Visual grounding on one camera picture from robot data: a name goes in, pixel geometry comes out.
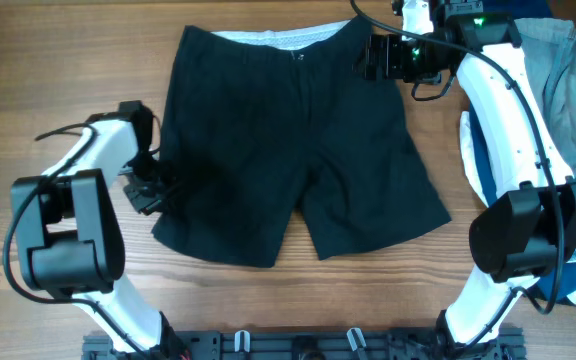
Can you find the black shorts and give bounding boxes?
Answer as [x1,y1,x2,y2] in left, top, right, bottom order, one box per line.
[152,17,450,268]

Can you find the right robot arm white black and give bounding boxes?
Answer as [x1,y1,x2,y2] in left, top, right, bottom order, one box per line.
[359,1,576,358]

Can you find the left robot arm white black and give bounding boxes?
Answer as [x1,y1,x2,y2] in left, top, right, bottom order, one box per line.
[2,113,187,359]

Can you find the light blue denim jeans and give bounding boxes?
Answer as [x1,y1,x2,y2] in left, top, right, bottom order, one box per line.
[516,18,576,262]

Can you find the blue garment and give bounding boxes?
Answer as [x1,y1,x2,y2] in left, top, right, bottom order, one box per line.
[483,1,576,304]

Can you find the white garment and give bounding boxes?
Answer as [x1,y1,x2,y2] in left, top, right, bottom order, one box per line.
[459,111,576,306]

